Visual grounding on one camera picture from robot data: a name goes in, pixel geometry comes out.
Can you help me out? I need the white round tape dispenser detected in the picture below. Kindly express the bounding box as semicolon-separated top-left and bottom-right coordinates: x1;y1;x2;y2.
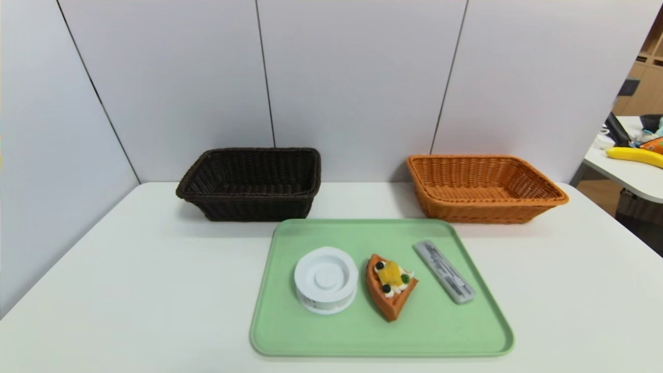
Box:
294;246;359;315

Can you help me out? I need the dark brown wicker basket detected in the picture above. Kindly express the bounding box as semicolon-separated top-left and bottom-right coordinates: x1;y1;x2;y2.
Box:
175;147;322;222

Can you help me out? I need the grey rectangular pen case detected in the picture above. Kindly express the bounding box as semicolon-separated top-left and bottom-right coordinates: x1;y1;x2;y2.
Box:
413;240;477;305

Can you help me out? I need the yellow banana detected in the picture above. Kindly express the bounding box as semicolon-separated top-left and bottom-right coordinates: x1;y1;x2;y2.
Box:
606;147;663;169

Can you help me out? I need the orange wicker basket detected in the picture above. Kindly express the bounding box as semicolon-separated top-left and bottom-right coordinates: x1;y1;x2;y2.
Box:
406;154;570;224

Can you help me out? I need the toy fruit tart slice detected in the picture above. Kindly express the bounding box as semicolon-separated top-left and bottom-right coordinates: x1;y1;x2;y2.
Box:
366;253;419;322

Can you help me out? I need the brown woven storage basket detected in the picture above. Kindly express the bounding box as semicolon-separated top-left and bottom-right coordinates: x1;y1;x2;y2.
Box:
615;188;663;224

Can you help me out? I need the wooden shelf unit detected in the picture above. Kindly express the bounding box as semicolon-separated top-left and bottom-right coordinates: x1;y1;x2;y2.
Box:
613;10;663;117

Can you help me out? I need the black slanted screen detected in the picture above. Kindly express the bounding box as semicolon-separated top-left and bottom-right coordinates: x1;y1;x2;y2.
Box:
604;111;632;147

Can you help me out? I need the light green plastic tray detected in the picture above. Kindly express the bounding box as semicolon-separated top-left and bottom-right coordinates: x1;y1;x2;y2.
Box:
250;218;515;358

